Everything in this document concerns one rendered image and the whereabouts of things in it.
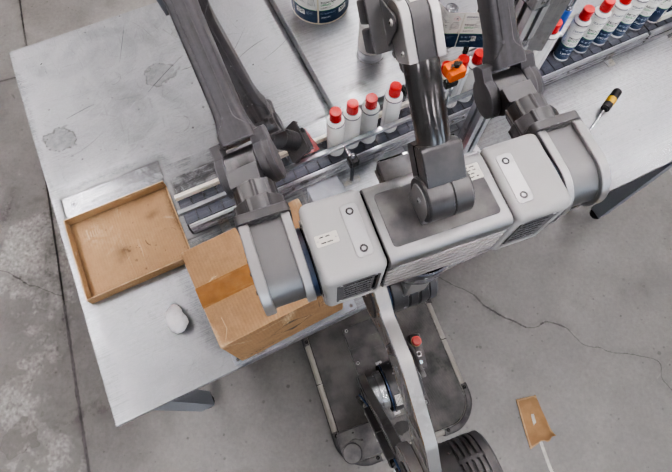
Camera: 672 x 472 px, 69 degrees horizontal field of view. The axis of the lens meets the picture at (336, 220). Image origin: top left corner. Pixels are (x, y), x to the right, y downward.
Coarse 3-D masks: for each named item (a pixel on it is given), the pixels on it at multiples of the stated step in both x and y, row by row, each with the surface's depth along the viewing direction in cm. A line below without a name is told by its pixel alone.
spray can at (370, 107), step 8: (368, 96) 132; (376, 96) 132; (368, 104) 133; (376, 104) 134; (368, 112) 135; (376, 112) 135; (368, 120) 138; (376, 120) 139; (360, 128) 145; (368, 128) 142; (376, 128) 144
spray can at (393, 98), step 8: (392, 88) 133; (400, 88) 133; (392, 96) 136; (400, 96) 137; (384, 104) 140; (392, 104) 137; (400, 104) 139; (384, 112) 143; (392, 112) 141; (384, 120) 146; (392, 120) 145; (392, 128) 149
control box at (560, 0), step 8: (552, 0) 100; (560, 0) 99; (568, 0) 99; (552, 8) 101; (560, 8) 101; (544, 16) 103; (552, 16) 103; (560, 16) 103; (544, 24) 105; (552, 24) 105; (536, 32) 108; (544, 32) 107; (536, 40) 110; (544, 40) 110; (528, 48) 112; (536, 48) 112
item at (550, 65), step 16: (640, 32) 167; (592, 48) 164; (608, 48) 166; (544, 64) 162; (560, 64) 162; (400, 112) 154; (448, 112) 155; (400, 128) 152; (320, 144) 150; (368, 144) 150; (288, 160) 149; (320, 160) 148; (336, 160) 148; (288, 176) 146; (208, 192) 144; (208, 208) 142; (224, 208) 143
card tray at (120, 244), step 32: (160, 192) 149; (64, 224) 141; (96, 224) 145; (128, 224) 145; (160, 224) 145; (96, 256) 142; (128, 256) 142; (160, 256) 142; (96, 288) 138; (128, 288) 138
